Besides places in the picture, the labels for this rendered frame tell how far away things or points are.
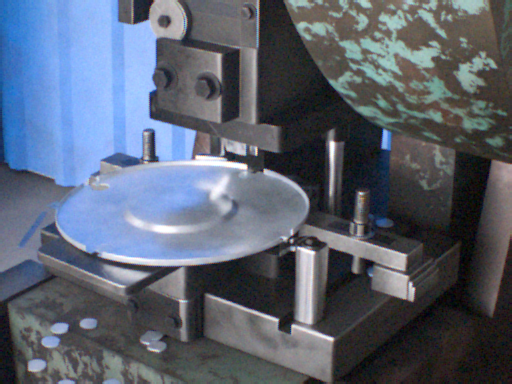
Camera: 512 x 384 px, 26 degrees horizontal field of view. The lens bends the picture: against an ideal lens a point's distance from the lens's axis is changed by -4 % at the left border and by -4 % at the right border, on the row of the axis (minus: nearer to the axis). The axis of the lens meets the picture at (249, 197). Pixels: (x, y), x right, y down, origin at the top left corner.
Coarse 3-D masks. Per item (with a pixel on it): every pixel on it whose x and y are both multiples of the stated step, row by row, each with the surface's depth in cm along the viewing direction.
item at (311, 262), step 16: (304, 240) 122; (304, 256) 121; (320, 256) 121; (304, 272) 122; (320, 272) 122; (304, 288) 123; (320, 288) 123; (304, 304) 123; (320, 304) 124; (304, 320) 124; (320, 320) 125
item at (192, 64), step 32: (160, 0) 128; (192, 0) 126; (224, 0) 124; (160, 32) 129; (192, 32) 128; (224, 32) 125; (160, 64) 128; (192, 64) 125; (224, 64) 123; (256, 64) 124; (288, 64) 128; (160, 96) 130; (192, 96) 127; (224, 96) 125; (256, 96) 126; (288, 96) 130; (320, 96) 136
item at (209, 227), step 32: (192, 160) 145; (96, 192) 137; (128, 192) 137; (160, 192) 135; (192, 192) 135; (224, 192) 136; (256, 192) 136; (288, 192) 136; (64, 224) 129; (96, 224) 129; (128, 224) 128; (160, 224) 127; (192, 224) 127; (224, 224) 128; (256, 224) 128; (288, 224) 127; (128, 256) 121; (160, 256) 121; (192, 256) 121; (224, 256) 119
